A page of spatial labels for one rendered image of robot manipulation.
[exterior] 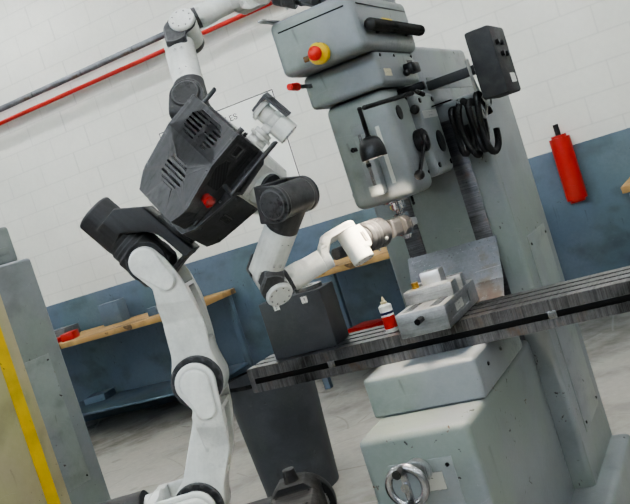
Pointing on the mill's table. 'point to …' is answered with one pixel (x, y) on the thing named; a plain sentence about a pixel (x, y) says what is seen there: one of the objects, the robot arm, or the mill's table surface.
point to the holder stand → (305, 321)
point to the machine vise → (438, 310)
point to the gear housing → (359, 78)
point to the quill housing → (401, 166)
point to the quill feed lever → (421, 149)
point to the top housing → (337, 34)
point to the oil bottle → (388, 316)
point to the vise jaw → (431, 292)
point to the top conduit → (393, 26)
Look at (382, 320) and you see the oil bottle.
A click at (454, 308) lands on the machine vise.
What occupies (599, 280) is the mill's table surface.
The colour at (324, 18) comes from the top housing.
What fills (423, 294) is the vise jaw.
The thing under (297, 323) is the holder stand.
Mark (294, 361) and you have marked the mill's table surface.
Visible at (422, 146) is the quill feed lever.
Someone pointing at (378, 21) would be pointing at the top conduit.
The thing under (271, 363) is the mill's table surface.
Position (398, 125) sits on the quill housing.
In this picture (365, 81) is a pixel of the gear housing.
